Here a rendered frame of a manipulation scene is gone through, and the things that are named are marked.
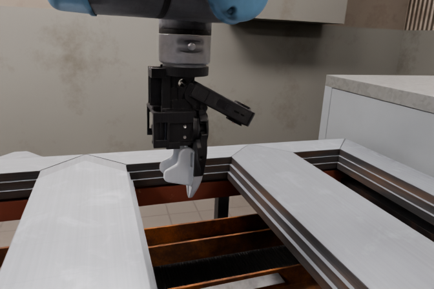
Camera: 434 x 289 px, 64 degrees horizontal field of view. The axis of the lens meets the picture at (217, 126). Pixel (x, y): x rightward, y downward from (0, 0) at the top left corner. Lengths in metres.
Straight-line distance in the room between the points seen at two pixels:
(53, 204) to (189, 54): 0.37
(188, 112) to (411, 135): 0.69
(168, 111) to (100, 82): 2.57
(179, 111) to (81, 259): 0.24
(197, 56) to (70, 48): 2.59
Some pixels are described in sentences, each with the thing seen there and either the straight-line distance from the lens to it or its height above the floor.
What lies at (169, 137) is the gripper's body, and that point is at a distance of 0.50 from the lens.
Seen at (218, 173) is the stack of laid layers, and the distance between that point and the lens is 0.88.
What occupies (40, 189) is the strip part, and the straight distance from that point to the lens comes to 0.76.
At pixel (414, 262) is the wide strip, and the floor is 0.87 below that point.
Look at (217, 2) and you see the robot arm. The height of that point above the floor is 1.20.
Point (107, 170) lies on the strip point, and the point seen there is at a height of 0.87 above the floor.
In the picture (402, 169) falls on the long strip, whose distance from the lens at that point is 0.98.
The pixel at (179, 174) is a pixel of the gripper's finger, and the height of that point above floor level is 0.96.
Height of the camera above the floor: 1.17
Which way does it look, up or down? 15 degrees down
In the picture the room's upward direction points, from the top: 3 degrees clockwise
